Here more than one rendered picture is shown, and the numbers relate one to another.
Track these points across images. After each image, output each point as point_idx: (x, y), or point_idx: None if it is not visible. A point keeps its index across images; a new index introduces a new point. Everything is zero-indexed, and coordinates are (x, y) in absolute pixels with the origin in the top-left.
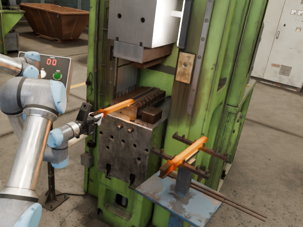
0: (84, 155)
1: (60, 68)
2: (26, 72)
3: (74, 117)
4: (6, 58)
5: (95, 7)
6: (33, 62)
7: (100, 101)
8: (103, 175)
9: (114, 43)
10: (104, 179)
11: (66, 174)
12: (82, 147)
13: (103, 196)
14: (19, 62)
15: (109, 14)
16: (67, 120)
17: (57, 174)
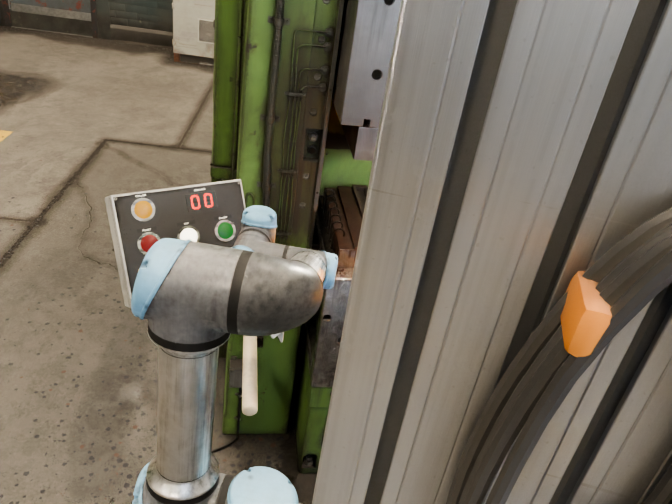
0: (236, 367)
1: (225, 211)
2: (335, 273)
3: (28, 275)
4: (319, 262)
5: (266, 46)
6: (273, 235)
7: None
8: (325, 393)
9: (359, 133)
10: (328, 399)
11: (155, 418)
12: (123, 340)
13: (322, 429)
14: (320, 258)
15: (350, 73)
16: (17, 287)
17: (136, 428)
